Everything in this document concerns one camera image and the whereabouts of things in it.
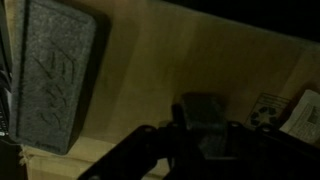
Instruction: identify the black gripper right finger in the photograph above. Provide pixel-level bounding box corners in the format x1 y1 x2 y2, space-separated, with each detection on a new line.
181 92 230 159

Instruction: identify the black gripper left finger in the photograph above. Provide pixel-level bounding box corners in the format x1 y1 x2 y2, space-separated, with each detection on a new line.
170 103 187 134

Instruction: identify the dark grey felt duster block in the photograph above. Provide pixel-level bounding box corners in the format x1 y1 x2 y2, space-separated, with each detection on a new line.
8 0 98 156

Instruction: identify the large cardboard box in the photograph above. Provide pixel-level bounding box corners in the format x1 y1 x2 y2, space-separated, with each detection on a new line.
4 0 320 180

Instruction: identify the white printed paper sheet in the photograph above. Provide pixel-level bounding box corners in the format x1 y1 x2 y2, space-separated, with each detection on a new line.
279 88 320 145

